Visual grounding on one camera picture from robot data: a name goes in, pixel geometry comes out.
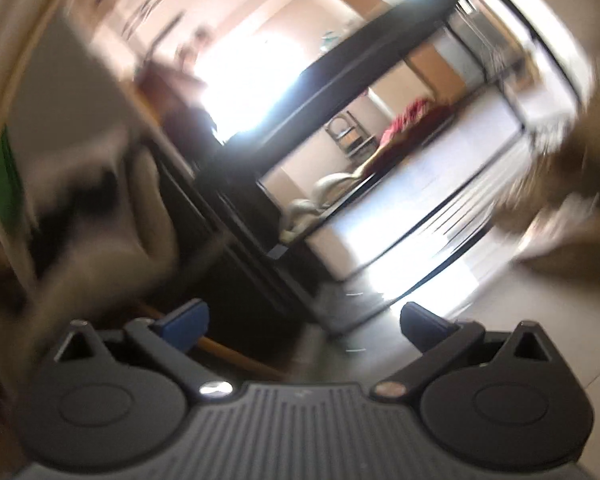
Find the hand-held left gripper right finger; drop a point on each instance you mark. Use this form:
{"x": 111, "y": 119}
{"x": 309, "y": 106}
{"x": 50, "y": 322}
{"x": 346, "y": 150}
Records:
{"x": 422, "y": 324}

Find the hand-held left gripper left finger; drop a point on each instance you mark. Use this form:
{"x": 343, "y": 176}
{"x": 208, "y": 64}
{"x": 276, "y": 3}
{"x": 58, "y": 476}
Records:
{"x": 186, "y": 326}

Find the orange tube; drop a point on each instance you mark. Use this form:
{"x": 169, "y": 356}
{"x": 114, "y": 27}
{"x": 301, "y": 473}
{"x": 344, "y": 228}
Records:
{"x": 230, "y": 355}

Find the white shoe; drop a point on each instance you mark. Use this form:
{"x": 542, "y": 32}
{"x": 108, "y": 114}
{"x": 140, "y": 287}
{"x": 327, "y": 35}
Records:
{"x": 307, "y": 208}

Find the tan fuzzy slipper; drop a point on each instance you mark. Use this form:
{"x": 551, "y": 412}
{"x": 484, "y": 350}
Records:
{"x": 555, "y": 195}

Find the red blanket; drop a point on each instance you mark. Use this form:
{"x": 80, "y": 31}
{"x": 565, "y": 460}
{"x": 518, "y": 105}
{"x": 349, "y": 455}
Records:
{"x": 414, "y": 114}

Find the green panel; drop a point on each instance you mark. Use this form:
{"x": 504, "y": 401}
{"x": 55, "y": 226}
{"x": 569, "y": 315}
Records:
{"x": 5, "y": 182}

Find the metal frame chair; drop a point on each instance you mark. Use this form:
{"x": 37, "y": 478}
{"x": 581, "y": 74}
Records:
{"x": 346, "y": 134}

